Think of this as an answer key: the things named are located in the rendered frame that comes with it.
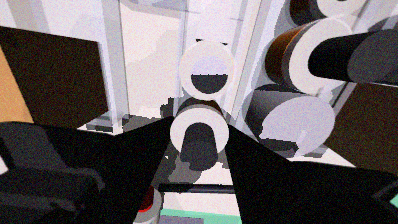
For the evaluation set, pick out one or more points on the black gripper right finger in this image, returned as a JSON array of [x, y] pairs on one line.
[[271, 189]]

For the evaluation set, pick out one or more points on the black flat bar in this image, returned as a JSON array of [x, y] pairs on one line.
[[195, 188]]

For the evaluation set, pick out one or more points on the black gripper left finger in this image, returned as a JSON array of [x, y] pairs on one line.
[[124, 165]]

